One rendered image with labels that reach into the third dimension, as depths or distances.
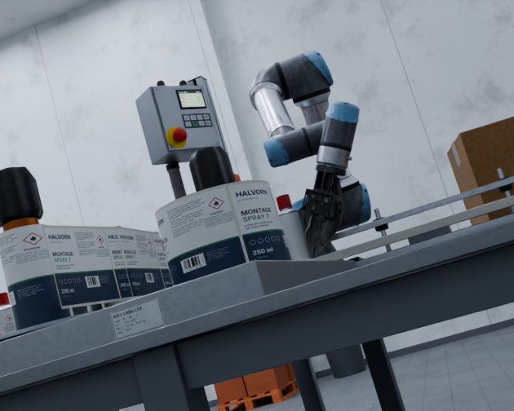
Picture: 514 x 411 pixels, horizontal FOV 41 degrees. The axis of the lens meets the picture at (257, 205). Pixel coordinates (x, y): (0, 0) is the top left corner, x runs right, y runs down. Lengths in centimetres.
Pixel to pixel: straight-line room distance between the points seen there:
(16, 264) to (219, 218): 35
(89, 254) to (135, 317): 39
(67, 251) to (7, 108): 974
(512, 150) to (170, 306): 112
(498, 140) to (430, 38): 755
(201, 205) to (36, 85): 977
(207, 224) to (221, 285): 20
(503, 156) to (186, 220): 96
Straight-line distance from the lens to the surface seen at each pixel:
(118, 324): 96
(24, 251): 122
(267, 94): 196
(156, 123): 184
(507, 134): 183
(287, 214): 165
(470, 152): 180
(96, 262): 132
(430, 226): 157
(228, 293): 89
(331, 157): 161
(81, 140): 1024
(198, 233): 108
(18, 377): 96
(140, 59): 1014
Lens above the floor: 80
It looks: 10 degrees up
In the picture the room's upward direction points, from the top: 16 degrees counter-clockwise
